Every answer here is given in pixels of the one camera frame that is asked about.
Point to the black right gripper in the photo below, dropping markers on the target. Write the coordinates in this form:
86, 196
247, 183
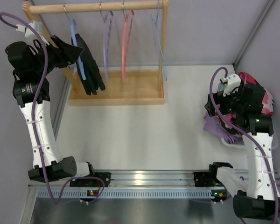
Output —
213, 105

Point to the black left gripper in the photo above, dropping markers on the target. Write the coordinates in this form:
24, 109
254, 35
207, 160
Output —
58, 54

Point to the black trousers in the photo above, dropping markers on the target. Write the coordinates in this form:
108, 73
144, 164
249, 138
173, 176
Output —
93, 80

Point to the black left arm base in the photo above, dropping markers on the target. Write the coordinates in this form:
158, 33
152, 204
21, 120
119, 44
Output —
87, 182

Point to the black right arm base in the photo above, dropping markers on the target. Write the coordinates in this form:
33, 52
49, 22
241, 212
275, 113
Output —
203, 179

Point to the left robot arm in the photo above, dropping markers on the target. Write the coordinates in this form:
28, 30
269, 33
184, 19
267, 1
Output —
31, 90

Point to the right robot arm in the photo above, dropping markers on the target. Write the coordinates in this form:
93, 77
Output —
259, 198

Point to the purple plastic hanger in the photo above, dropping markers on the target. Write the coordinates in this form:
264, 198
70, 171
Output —
107, 19

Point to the pink plastic hanger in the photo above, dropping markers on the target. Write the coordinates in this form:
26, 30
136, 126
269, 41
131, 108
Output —
126, 37

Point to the pink camouflage garment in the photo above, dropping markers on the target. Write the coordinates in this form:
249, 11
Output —
254, 107

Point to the purple garment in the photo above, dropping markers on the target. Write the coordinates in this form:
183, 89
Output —
212, 126

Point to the wooden clothes rack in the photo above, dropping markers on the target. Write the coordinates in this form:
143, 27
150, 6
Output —
125, 87

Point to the white laundry basket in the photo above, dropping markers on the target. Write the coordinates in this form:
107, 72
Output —
236, 142

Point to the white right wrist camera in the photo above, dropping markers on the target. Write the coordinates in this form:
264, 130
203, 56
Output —
231, 82

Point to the light blue wire hanger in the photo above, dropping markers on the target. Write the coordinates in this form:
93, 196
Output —
157, 40

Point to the aluminium mounting rail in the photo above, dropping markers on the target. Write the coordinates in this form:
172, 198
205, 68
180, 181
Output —
149, 178

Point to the slotted grey cable duct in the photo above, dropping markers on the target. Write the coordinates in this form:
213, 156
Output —
109, 193

